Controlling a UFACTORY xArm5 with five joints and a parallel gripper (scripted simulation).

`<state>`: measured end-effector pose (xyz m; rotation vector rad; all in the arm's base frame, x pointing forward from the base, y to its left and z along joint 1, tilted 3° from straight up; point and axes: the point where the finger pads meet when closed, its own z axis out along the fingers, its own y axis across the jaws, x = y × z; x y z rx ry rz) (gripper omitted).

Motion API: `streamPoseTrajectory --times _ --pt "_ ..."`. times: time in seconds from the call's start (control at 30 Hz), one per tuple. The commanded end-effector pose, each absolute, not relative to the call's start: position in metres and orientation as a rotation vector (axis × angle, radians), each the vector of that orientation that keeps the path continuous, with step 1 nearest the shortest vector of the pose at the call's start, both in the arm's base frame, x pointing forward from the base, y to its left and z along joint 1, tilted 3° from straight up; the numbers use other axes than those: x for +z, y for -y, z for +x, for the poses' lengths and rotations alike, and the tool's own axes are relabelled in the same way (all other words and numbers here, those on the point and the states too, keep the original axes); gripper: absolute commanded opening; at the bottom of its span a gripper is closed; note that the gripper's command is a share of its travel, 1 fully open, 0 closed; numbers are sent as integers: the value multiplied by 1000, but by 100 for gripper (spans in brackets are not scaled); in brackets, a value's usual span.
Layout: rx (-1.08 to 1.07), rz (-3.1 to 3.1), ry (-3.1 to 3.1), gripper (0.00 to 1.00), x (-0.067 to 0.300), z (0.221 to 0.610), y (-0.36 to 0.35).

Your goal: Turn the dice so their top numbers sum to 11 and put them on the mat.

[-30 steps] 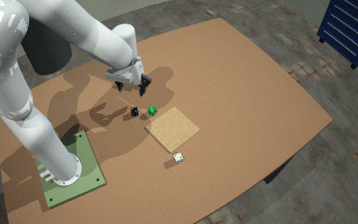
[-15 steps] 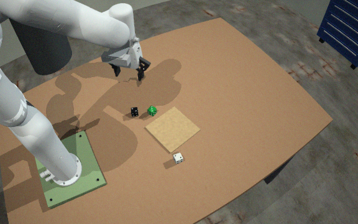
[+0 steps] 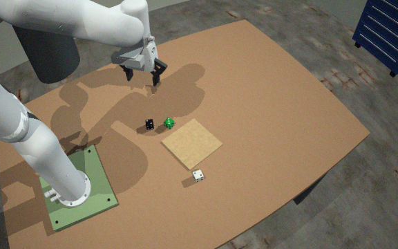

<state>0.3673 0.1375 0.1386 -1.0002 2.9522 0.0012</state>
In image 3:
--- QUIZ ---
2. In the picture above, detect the white die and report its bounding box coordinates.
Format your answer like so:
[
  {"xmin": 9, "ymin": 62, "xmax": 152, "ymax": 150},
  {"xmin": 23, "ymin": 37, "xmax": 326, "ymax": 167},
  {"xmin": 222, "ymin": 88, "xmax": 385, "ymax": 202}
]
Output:
[{"xmin": 193, "ymin": 169, "xmax": 203, "ymax": 182}]

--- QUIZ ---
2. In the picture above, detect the black die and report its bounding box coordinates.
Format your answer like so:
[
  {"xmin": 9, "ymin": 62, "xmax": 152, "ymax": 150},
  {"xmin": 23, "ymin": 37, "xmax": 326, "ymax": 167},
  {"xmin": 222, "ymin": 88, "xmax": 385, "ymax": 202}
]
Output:
[{"xmin": 146, "ymin": 119, "xmax": 154, "ymax": 130}]

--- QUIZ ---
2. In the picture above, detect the green die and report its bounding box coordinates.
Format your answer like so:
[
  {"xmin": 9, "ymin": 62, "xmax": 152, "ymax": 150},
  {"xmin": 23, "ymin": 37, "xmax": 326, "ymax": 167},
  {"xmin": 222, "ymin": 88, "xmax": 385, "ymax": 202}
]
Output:
[{"xmin": 164, "ymin": 118, "xmax": 174, "ymax": 129}]

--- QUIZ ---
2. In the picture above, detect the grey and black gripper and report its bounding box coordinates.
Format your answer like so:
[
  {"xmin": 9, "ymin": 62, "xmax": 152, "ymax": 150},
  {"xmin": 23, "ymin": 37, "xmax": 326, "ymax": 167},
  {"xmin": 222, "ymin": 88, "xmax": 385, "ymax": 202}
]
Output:
[{"xmin": 120, "ymin": 41, "xmax": 167, "ymax": 86}]

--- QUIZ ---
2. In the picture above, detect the tan square mat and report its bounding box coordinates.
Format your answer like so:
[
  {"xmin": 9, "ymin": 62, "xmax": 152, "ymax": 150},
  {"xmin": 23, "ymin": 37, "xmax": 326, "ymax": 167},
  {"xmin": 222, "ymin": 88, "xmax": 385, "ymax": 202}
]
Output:
[{"xmin": 161, "ymin": 118, "xmax": 223, "ymax": 170}]

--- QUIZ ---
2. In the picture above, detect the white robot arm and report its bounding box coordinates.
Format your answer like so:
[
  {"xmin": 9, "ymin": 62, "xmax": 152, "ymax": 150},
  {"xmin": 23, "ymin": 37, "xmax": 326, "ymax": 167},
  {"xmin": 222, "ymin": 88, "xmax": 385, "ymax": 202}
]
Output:
[{"xmin": 0, "ymin": 0, "xmax": 155, "ymax": 207}]

